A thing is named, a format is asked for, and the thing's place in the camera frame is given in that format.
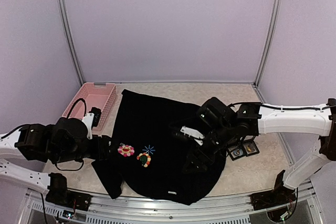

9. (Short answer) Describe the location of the black display box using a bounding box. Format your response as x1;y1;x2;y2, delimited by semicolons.
243;140;260;156
227;146;246;161

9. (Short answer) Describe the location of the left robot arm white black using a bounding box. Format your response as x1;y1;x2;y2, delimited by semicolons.
1;118;117;208

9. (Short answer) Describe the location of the black display box left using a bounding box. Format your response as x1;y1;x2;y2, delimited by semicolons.
227;146;246;161

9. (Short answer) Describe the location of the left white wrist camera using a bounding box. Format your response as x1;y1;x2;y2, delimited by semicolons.
82;107;101;140

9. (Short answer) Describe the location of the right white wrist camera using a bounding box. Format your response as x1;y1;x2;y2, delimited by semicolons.
172;126;205;146

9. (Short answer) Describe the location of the pink plastic basket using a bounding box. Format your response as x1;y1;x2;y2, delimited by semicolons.
62;82;117;131

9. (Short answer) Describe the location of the left aluminium frame post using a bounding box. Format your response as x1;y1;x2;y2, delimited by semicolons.
57;0;85;85

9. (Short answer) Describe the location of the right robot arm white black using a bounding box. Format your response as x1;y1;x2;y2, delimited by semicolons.
180;97;335;210

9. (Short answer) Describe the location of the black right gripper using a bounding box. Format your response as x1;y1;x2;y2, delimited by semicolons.
182;121;234;173

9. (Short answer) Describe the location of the black t-shirt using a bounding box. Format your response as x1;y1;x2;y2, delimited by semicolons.
92;90;224;205

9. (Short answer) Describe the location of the aluminium frame post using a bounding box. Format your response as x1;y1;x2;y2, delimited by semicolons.
57;0;85;85
254;0;281;89

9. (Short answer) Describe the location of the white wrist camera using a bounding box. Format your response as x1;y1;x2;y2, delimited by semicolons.
172;126;205;146
82;107;101;140

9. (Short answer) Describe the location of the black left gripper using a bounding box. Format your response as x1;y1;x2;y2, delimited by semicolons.
53;134;119;164

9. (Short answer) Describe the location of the black display box right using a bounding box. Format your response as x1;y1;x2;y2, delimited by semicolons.
243;140;260;156

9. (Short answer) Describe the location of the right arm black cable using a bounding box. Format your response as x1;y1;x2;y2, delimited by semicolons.
227;101;263;109

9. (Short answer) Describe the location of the right aluminium frame post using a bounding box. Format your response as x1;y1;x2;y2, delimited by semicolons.
254;0;281;89

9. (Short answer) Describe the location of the front aluminium rail base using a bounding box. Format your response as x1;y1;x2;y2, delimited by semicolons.
17;180;326;223

